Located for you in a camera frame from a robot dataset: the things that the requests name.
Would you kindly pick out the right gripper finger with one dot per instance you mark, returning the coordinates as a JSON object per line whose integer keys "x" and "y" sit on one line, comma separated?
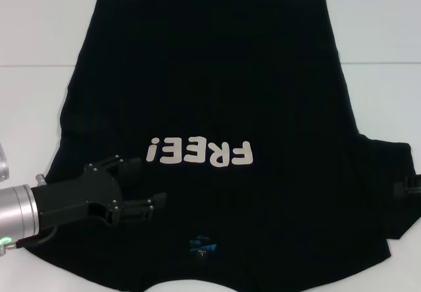
{"x": 398, "y": 190}

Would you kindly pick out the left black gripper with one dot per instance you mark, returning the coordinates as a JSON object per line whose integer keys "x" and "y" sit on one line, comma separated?
{"x": 75, "y": 196}

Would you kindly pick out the black shirt with FREE print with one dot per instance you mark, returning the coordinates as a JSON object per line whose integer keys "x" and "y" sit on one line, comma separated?
{"x": 210, "y": 75}

